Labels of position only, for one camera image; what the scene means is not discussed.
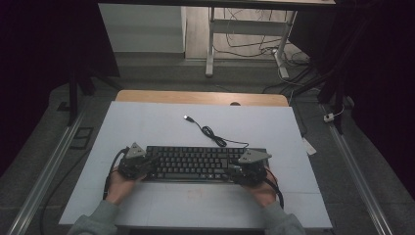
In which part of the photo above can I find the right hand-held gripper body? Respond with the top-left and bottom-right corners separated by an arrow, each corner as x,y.
232,149 -> 273,188

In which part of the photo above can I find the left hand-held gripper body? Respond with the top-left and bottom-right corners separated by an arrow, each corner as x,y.
117,141 -> 149,180

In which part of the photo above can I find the black keyboard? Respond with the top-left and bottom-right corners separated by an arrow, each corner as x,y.
140,145 -> 273,185

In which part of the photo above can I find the person's left hand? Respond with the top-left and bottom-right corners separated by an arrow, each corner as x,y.
105,166 -> 146,207

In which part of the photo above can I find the person's right hand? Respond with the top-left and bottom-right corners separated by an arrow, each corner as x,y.
243,169 -> 279,209

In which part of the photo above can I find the white table mat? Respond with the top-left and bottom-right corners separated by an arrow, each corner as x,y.
58,100 -> 334,230

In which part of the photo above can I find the white paper tag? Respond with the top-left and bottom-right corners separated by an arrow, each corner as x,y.
301,137 -> 318,157

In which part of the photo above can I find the black metal stand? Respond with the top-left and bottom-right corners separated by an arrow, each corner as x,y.
67,63 -> 123,127
317,62 -> 347,135

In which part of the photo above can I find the white cabinet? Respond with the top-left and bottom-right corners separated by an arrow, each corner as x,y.
98,3 -> 188,54

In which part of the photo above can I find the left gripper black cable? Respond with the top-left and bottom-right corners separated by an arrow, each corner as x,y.
102,147 -> 130,201

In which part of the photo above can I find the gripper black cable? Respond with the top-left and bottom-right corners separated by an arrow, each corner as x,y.
263,168 -> 285,211
102,147 -> 130,201

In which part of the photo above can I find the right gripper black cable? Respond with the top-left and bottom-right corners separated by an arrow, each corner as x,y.
263,168 -> 285,211

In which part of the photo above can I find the black keyboard cable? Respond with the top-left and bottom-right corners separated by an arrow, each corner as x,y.
183,115 -> 251,149

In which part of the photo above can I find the aluminium rail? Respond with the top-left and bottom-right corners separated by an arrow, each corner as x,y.
321,104 -> 395,235
6,109 -> 87,235

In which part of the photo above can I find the tangle of floor cables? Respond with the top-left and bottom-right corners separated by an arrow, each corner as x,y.
213,8 -> 324,96

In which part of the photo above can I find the white desk frame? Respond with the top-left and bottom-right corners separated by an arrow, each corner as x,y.
205,6 -> 299,79

